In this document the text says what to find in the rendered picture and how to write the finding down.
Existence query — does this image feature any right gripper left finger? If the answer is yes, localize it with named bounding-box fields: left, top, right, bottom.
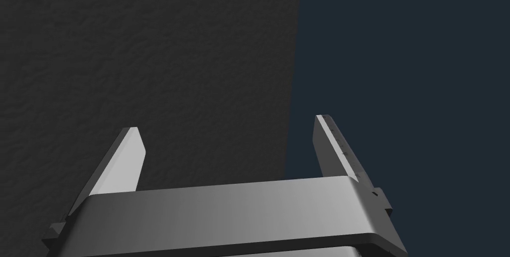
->
left=67, top=127, right=146, bottom=217

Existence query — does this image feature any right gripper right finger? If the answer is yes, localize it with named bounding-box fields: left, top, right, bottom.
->
left=312, top=114, right=376, bottom=190

